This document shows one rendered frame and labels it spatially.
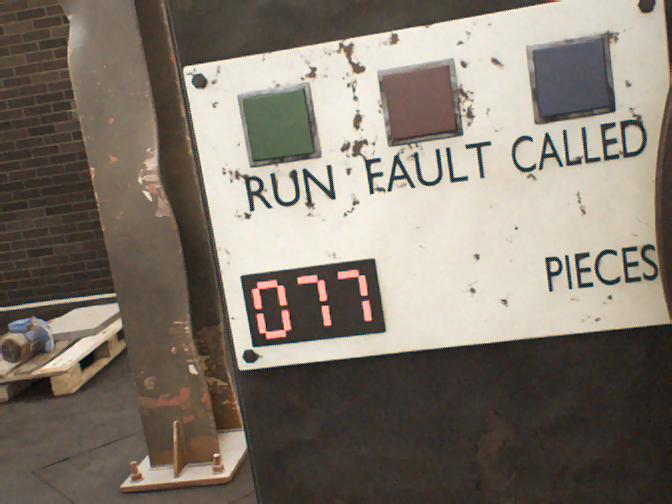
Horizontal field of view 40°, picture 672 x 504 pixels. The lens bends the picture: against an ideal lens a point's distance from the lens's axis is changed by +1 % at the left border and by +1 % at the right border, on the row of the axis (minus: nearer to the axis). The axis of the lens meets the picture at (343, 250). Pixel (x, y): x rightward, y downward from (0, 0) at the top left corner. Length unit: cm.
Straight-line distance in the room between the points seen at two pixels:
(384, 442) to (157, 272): 263
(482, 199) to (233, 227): 14
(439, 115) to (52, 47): 672
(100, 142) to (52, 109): 403
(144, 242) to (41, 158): 415
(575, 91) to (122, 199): 274
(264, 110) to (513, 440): 24
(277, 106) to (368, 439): 21
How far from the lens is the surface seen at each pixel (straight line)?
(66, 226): 725
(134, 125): 312
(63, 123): 716
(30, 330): 498
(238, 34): 54
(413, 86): 50
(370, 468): 58
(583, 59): 50
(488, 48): 51
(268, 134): 51
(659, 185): 45
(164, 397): 329
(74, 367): 476
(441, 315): 52
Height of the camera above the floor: 121
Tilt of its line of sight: 9 degrees down
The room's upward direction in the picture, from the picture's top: 9 degrees counter-clockwise
